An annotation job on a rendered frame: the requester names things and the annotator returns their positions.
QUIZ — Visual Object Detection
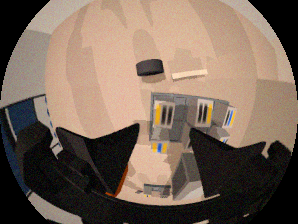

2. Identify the beige flat panel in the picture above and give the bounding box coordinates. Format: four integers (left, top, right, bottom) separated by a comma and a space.
238, 79, 298, 159

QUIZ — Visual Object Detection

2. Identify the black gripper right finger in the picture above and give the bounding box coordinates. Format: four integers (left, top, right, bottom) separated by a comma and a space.
189, 128, 266, 198

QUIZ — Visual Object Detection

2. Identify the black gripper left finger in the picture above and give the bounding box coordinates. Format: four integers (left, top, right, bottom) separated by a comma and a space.
55, 123, 140, 194

